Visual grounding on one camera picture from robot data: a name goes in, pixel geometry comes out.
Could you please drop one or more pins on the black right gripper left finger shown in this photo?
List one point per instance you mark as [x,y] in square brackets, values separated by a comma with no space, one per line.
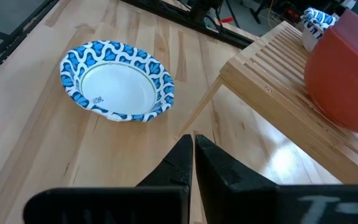
[176,168]

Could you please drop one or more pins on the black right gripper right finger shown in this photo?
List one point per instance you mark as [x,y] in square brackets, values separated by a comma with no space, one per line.
[225,186]

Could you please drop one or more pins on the pink plastic bowl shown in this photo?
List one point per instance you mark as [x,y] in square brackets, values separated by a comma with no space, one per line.
[343,81]

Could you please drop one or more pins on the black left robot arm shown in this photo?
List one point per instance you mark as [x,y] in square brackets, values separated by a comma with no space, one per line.
[202,7]

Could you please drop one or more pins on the slatted wooden shelf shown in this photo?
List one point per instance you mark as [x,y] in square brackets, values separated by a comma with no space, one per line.
[275,77]

